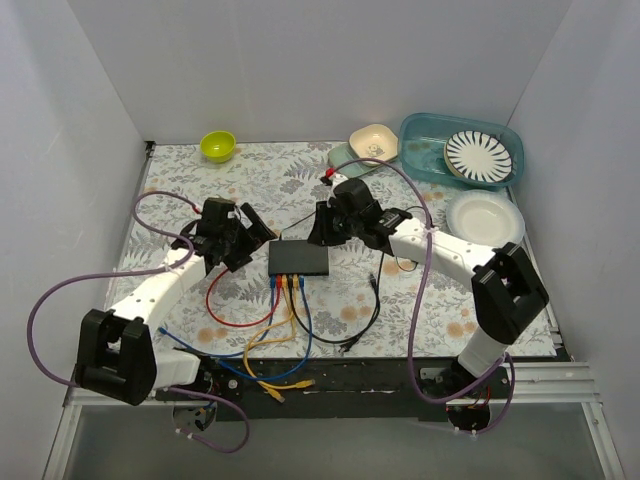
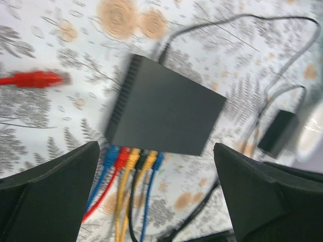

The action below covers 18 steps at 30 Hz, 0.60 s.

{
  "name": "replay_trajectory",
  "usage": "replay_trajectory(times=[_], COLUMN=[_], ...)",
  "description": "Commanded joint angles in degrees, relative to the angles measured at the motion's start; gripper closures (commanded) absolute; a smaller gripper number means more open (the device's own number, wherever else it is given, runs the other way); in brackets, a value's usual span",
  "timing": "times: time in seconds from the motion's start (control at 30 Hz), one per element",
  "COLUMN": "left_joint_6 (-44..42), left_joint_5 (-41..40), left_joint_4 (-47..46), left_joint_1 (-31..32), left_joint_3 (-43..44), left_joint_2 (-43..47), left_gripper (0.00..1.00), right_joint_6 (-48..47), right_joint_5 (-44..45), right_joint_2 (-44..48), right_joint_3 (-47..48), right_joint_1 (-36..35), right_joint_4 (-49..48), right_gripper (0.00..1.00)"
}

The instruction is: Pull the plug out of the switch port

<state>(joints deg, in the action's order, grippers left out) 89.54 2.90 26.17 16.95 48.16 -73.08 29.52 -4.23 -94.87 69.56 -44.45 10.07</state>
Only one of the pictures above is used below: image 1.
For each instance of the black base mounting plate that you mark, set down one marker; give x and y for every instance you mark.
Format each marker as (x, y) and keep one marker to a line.
(352, 388)

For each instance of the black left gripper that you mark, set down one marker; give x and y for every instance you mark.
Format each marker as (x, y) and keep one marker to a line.
(248, 239)

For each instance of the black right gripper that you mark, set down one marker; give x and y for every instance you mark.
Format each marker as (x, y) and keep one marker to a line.
(326, 226)

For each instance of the floral patterned table mat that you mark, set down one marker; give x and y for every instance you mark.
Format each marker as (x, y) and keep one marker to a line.
(380, 298)

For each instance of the blue striped white plate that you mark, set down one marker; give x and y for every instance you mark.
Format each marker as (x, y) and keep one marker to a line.
(477, 156)

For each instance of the pale green divided tray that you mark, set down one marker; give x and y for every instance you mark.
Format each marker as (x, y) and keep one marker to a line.
(341, 154)

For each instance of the beige square panda bowl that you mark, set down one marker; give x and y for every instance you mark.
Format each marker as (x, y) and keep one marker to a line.
(375, 141)

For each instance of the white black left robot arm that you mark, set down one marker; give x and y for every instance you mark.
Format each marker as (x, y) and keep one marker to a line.
(116, 357)

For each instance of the teal plastic basin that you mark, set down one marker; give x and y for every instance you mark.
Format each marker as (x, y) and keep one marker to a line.
(422, 146)

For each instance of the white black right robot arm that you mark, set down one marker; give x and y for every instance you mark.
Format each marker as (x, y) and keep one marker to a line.
(507, 292)

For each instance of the black network switch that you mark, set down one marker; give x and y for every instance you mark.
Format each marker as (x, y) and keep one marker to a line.
(297, 257)

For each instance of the lime green bowl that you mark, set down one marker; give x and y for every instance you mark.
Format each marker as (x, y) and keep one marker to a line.
(218, 146)

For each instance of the aluminium frame rail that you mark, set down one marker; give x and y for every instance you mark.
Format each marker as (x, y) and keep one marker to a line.
(535, 383)

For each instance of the white round plate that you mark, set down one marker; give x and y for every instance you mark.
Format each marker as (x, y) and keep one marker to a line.
(485, 218)

